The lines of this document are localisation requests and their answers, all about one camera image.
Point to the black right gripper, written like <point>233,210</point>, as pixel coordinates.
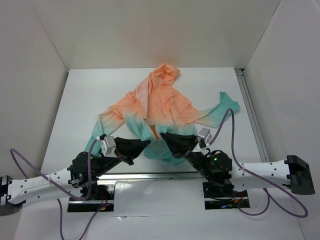
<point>180,145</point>

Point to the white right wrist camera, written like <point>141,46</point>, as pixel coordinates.
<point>204,138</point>

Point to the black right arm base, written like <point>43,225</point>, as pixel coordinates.
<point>215,198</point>

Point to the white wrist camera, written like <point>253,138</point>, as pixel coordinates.
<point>204,138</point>
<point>108,147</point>

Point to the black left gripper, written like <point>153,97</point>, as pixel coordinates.
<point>127,149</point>

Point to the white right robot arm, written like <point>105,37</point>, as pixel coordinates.
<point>292,173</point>

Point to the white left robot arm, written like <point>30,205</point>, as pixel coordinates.
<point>18,193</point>

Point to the aluminium rail front table edge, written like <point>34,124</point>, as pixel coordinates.
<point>150,176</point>

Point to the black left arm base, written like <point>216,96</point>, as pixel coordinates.
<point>103,200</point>

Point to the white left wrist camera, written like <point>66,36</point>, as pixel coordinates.
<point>108,147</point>

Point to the orange and teal jacket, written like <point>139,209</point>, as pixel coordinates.
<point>155,107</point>

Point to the aluminium rail right table edge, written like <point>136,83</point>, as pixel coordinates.
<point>252,115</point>

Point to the aluminium rail table edge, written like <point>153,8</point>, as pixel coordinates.
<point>150,176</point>
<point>252,115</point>

